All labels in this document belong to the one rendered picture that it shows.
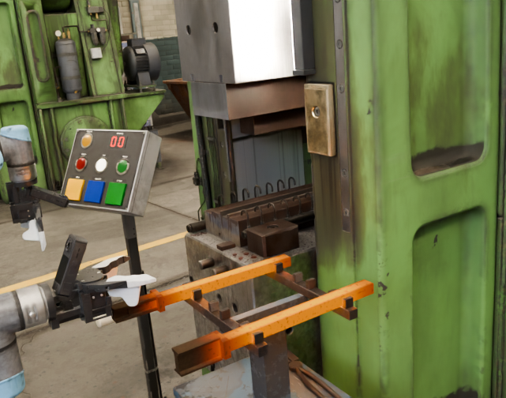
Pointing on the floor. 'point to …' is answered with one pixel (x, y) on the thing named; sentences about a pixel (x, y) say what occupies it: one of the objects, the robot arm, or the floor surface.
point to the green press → (64, 79)
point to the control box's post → (144, 314)
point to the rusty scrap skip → (180, 89)
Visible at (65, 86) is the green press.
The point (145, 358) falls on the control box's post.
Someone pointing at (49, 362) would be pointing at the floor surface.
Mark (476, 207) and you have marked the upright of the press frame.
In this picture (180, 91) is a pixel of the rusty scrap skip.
